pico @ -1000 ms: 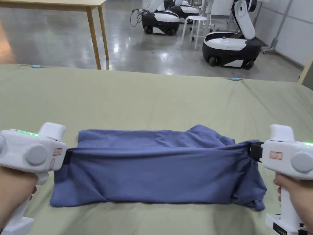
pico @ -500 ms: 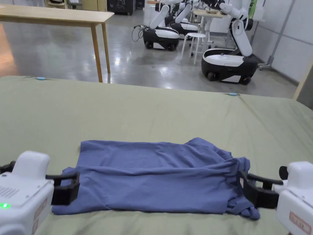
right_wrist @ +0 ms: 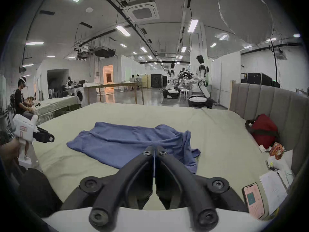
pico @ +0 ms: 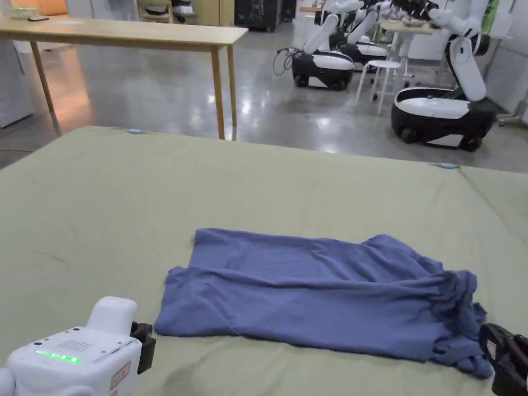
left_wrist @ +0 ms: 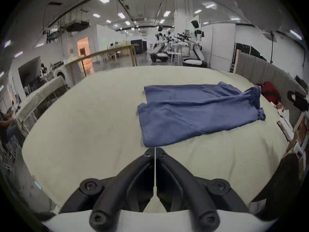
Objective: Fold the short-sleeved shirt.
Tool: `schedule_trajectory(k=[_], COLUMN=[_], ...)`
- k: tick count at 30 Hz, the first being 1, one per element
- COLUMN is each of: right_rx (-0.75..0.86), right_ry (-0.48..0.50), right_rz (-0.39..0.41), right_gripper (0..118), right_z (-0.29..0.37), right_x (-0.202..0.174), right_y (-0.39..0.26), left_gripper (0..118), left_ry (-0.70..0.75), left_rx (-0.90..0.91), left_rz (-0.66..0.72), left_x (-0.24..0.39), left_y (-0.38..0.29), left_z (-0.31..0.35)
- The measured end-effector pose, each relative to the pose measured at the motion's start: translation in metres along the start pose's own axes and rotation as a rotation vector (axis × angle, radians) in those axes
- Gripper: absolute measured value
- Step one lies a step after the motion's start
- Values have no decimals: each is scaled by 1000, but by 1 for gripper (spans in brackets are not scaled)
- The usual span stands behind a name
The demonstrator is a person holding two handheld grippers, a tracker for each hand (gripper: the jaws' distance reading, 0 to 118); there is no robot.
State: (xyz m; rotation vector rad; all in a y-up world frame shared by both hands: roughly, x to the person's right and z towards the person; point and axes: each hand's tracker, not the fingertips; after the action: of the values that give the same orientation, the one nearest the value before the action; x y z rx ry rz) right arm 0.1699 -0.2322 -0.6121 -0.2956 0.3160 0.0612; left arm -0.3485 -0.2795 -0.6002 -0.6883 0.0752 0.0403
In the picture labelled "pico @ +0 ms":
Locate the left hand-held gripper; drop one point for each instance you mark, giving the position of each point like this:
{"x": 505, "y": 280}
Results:
{"x": 70, "y": 371}

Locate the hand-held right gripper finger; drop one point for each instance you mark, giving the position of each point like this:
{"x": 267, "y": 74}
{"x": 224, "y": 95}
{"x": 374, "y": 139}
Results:
{"x": 509, "y": 359}

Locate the blue shirt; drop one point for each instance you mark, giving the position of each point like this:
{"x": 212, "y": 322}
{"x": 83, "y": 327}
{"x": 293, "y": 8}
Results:
{"x": 313, "y": 301}

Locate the bed with pale green sheet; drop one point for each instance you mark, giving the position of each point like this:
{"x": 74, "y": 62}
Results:
{"x": 123, "y": 206}

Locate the light blue sheet clip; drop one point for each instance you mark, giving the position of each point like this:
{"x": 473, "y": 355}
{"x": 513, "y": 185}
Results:
{"x": 447, "y": 166}
{"x": 134, "y": 131}

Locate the white and black robot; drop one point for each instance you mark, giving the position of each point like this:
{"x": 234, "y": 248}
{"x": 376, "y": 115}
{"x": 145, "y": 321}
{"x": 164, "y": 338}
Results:
{"x": 441, "y": 111}
{"x": 326, "y": 62}
{"x": 367, "y": 47}

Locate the white cabinet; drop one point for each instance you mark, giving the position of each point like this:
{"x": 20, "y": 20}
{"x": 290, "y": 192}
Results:
{"x": 12, "y": 82}

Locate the white desk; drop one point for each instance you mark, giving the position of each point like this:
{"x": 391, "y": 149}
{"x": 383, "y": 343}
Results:
{"x": 406, "y": 29}

